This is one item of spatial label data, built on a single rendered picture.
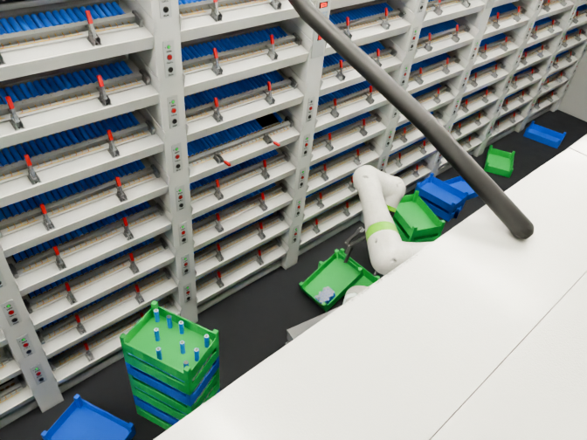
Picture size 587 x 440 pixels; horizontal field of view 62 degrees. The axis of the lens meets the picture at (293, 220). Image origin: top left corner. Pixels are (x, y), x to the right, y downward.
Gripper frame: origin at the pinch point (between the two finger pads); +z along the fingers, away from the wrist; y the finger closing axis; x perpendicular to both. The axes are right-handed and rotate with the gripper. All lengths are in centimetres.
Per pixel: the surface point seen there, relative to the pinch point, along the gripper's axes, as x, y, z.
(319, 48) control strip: 14, 48, -79
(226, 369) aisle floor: -9, 44, 73
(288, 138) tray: -1, 54, -40
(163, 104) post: 67, 68, -31
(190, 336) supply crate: 38, 42, 48
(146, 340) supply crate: 47, 54, 55
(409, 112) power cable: 138, -35, -36
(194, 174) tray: 37, 68, -11
